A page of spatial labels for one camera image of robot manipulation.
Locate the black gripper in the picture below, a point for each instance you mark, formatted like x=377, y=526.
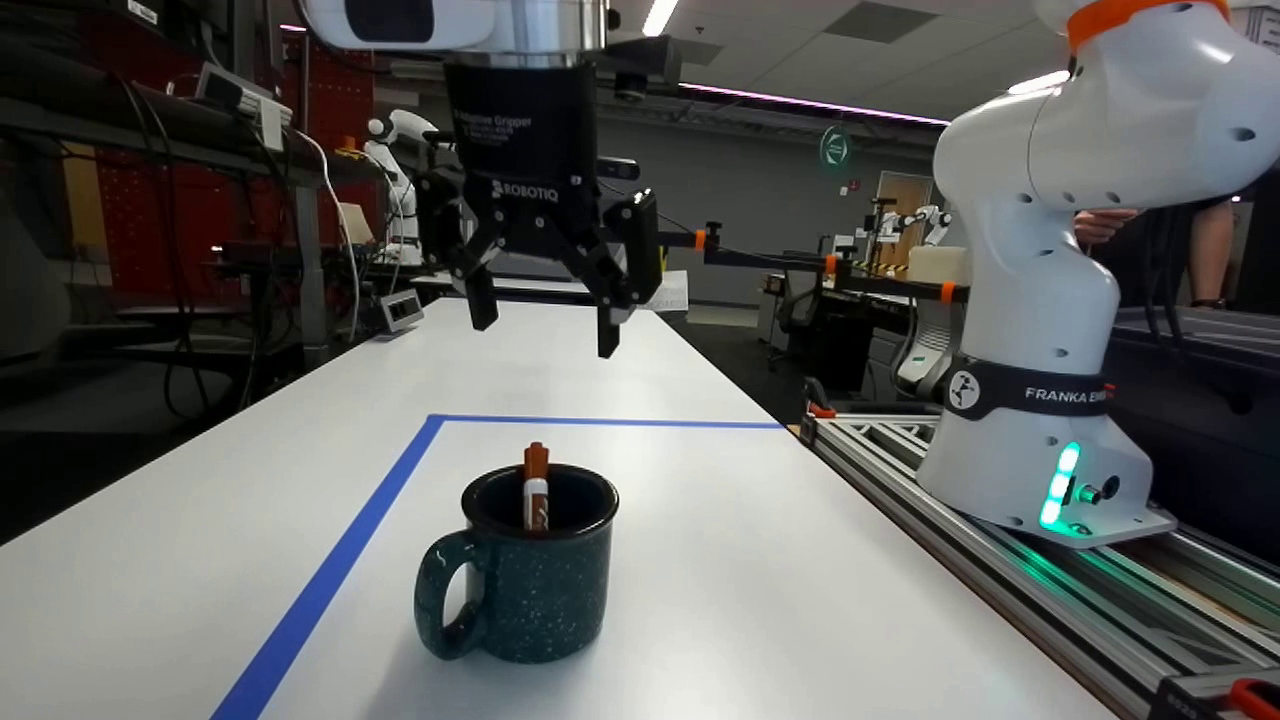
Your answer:
x=530, y=177

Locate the orange marker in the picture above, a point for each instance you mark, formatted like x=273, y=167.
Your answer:
x=539, y=490

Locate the dark speckled mug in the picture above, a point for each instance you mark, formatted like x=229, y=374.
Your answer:
x=517, y=594

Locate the blue tape line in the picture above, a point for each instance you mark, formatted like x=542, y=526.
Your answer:
x=300, y=619

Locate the aluminium rail base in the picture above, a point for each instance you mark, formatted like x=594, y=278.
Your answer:
x=1157, y=629

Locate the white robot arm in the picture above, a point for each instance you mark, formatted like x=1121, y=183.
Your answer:
x=1161, y=104

